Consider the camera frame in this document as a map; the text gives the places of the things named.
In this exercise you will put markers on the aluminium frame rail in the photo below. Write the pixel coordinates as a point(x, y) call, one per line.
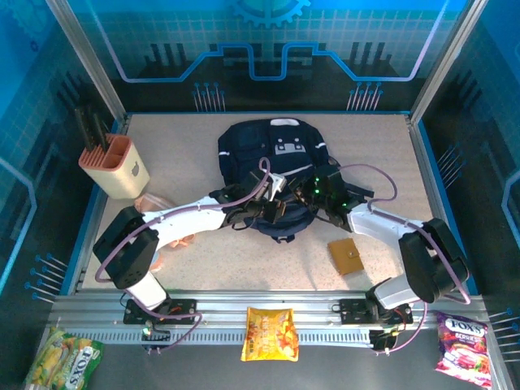
point(227, 300)

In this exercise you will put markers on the yellow snack bag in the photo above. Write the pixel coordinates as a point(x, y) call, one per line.
point(269, 335)

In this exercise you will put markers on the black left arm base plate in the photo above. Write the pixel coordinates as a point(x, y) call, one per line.
point(134, 315)

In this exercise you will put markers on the pink transparent pencil case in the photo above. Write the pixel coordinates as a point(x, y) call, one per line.
point(154, 201)

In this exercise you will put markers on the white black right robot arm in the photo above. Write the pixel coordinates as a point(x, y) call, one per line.
point(373, 223)

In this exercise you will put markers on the beige orange knife block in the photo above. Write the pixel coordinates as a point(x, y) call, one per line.
point(118, 174)

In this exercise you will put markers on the purple Fox's candy bag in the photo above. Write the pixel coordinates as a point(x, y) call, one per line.
point(463, 349)

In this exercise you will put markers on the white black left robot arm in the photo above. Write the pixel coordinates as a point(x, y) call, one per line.
point(183, 221)

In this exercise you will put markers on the aluminium corner post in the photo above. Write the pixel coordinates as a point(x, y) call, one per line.
point(82, 48)
point(449, 48)

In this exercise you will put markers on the green Fox's candy bag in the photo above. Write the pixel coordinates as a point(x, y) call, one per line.
point(63, 361)

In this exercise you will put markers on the brown leather card wallet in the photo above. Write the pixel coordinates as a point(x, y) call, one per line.
point(345, 258)

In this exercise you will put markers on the navy blue backpack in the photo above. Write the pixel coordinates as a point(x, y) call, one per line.
point(252, 150)

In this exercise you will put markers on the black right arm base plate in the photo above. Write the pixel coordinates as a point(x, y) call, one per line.
point(351, 311)

